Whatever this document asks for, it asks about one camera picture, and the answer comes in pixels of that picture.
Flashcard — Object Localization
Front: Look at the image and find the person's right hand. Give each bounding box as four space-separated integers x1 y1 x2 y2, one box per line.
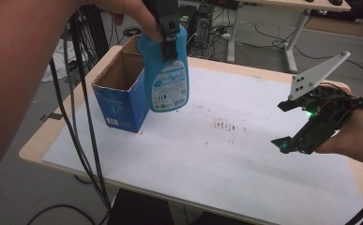
314 107 363 166

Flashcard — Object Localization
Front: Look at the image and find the blue bottle with white cap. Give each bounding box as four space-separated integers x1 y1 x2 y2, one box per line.
137 24 190 113

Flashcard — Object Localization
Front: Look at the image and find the grey cable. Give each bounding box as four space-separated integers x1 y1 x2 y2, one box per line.
63 29 108 201

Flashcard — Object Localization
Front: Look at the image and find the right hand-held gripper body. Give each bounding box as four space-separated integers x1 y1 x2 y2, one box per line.
277 51 363 156

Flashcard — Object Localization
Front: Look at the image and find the person's left hand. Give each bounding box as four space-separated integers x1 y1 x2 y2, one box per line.
88 0 164 42

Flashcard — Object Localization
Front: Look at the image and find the grey tape piece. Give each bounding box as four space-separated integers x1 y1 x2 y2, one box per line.
39 112 64 123

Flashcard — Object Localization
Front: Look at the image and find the black computer tower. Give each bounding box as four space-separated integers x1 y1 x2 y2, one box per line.
177 3 215 52

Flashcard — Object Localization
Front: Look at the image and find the white desk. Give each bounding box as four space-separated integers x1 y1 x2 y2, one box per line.
227 0 353 75

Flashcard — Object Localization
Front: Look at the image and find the blue cardboard box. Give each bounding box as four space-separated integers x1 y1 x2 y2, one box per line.
91 35 151 134

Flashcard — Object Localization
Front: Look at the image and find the white cloth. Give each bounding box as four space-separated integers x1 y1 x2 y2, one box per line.
41 38 78 83

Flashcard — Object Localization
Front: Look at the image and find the black floor cable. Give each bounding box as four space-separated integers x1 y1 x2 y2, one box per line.
26 203 110 225

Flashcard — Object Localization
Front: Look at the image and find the white table mat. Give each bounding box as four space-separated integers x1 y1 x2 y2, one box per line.
41 66 363 225

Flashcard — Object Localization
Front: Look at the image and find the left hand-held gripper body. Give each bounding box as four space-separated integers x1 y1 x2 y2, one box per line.
143 0 181 26

